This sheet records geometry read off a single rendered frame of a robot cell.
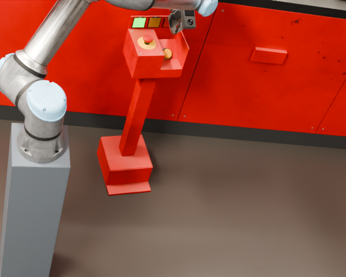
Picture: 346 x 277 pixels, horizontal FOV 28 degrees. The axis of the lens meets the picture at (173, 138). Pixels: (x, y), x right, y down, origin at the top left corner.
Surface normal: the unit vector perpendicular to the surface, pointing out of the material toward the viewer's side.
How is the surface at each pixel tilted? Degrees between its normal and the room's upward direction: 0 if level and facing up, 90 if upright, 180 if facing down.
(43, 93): 8
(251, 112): 90
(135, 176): 90
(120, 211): 0
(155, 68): 90
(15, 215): 90
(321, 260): 0
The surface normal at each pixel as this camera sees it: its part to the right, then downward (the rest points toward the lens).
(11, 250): 0.15, 0.76
